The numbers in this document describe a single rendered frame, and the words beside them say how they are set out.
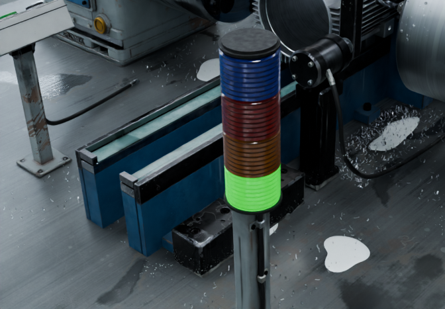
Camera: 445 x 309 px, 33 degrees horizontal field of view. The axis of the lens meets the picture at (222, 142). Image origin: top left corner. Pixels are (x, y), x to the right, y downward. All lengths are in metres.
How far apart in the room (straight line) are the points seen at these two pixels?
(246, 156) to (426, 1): 0.46
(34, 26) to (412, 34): 0.58
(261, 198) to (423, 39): 0.44
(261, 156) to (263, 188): 0.04
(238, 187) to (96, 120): 0.71
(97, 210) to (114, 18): 0.57
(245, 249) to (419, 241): 0.37
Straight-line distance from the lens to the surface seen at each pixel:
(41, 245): 1.18
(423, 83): 1.18
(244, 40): 0.74
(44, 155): 1.34
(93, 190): 1.15
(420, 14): 1.14
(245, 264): 0.87
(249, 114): 0.74
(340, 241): 1.13
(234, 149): 0.77
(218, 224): 1.07
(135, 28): 1.64
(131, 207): 1.08
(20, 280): 1.13
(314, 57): 1.11
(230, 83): 0.73
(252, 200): 0.80
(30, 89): 1.28
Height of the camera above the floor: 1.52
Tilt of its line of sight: 32 degrees down
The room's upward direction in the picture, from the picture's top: 3 degrees counter-clockwise
